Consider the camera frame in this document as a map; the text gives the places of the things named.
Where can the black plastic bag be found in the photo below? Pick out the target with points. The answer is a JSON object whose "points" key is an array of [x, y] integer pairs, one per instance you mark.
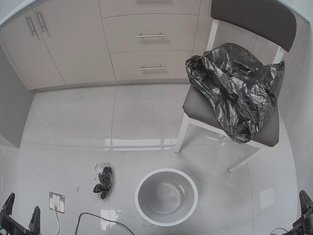
{"points": [[234, 87]]}

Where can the crumpled black plastic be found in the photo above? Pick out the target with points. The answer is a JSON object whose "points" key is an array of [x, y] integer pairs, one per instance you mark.
{"points": [[105, 180]]}

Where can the white trash bin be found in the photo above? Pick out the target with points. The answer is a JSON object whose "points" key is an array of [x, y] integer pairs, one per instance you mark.
{"points": [[166, 197]]}

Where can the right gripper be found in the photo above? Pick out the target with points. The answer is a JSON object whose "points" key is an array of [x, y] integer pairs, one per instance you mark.
{"points": [[305, 228]]}

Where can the beige cabinet with drawers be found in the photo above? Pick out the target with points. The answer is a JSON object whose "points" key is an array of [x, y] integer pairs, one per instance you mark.
{"points": [[73, 45]]}

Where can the grey white chair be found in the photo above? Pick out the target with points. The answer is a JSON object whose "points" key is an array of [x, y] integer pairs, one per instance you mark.
{"points": [[254, 13]]}

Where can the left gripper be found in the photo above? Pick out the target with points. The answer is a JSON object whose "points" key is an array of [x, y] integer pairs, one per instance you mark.
{"points": [[14, 225]]}

